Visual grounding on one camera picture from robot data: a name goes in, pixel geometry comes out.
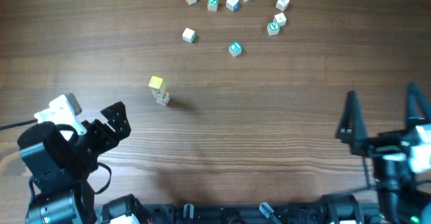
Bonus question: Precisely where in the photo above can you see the white blue-sided block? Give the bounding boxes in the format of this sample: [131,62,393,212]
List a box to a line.
[226,0,240,12]

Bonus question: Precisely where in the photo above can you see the white base tower block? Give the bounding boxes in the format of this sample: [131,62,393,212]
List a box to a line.
[156,98,170,106]

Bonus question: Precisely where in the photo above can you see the white green-sided block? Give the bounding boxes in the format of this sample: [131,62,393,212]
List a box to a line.
[182,28,196,43]

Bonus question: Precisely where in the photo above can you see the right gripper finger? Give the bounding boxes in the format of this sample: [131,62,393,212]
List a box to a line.
[405,82,430,130]
[335,91,368,150]

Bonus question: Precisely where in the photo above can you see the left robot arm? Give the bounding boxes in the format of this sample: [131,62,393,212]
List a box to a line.
[18,102,131,224]

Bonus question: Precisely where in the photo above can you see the green N block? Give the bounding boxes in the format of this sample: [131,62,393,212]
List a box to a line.
[207,0,218,11]

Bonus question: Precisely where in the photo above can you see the blue C block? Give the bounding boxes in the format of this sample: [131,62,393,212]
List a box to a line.
[229,41,242,57]

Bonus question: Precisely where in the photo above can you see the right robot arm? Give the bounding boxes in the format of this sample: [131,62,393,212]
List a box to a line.
[335,83,430,223]

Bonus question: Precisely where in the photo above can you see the green V block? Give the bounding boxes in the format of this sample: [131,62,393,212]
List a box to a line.
[267,21,280,36]

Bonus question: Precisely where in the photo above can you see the white soccer ball block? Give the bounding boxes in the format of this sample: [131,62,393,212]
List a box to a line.
[152,90,169,101]

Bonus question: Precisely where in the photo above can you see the white picture block far right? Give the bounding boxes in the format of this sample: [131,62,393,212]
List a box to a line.
[275,0,290,11]

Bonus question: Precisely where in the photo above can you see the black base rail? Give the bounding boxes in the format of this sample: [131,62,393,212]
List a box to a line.
[97,193,385,224]

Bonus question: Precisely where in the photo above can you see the white red-sided block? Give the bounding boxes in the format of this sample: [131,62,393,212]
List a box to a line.
[273,12,287,27]

